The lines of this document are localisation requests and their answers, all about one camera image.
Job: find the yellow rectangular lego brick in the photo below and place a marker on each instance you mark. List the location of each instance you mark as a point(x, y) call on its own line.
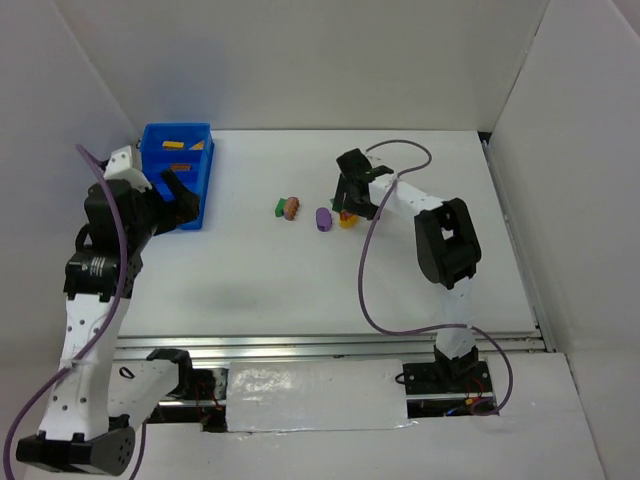
point(172, 145)

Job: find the purple oval lego piece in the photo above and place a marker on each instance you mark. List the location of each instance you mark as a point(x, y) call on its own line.
point(323, 218)

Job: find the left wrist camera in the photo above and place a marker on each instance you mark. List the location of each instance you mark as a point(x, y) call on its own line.
point(124, 164)

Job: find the white foil covered panel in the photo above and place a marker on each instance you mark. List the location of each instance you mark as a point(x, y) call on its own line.
point(336, 395)

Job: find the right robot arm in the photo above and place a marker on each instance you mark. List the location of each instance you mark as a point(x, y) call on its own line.
point(447, 249)

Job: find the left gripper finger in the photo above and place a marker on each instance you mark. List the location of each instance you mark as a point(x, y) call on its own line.
point(184, 199)
point(185, 218)

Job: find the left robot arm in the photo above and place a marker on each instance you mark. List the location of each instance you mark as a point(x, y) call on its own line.
point(95, 408)

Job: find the green lego block left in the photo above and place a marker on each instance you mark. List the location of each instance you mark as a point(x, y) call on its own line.
point(280, 208)

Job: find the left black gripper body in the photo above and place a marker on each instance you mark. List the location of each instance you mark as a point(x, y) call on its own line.
point(167, 211)

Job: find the pink orange lego piece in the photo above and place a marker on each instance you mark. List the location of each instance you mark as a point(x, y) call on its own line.
point(291, 207)

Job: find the brown orange lego brick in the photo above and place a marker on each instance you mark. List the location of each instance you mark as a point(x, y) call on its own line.
point(181, 167)

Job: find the yellow oval printed lego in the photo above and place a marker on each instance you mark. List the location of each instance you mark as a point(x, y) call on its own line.
point(347, 220)

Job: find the blue compartment bin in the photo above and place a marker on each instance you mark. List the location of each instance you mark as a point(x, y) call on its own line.
point(155, 159)

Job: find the aluminium rail base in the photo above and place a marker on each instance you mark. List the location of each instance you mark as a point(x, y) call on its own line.
point(209, 352)

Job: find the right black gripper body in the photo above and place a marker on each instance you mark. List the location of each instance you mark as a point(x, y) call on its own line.
point(351, 187)

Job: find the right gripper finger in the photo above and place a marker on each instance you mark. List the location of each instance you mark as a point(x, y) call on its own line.
point(360, 202)
point(342, 194)

